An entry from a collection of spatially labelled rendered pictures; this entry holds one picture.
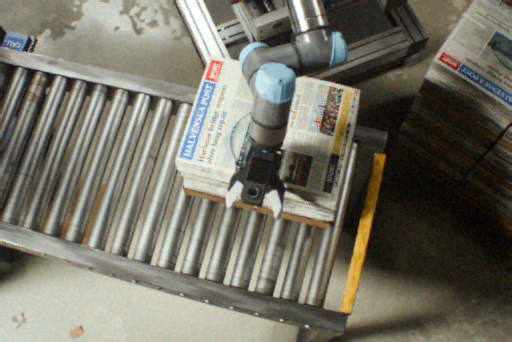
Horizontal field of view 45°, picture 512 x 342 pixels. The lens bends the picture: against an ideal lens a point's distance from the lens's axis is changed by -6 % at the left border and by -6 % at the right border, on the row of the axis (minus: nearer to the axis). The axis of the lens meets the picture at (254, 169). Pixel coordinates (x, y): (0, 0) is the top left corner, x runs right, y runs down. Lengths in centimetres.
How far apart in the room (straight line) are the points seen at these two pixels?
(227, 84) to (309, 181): 30
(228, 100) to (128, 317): 119
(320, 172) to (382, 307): 111
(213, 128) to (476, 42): 84
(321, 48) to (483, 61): 70
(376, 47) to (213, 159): 124
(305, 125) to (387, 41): 113
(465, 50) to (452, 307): 105
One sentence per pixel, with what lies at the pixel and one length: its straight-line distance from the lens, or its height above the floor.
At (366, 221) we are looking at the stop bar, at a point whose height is 82.
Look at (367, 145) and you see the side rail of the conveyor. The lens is 175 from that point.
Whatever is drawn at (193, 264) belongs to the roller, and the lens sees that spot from 165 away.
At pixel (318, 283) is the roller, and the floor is 80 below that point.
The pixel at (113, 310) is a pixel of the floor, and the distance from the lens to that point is 249.
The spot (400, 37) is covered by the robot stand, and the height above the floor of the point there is 23.
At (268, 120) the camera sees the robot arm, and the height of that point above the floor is 125.
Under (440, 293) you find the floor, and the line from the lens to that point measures 252.
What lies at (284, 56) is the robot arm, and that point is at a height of 125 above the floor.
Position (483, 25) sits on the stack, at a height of 83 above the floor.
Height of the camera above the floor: 241
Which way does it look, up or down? 72 degrees down
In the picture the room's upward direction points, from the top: 3 degrees counter-clockwise
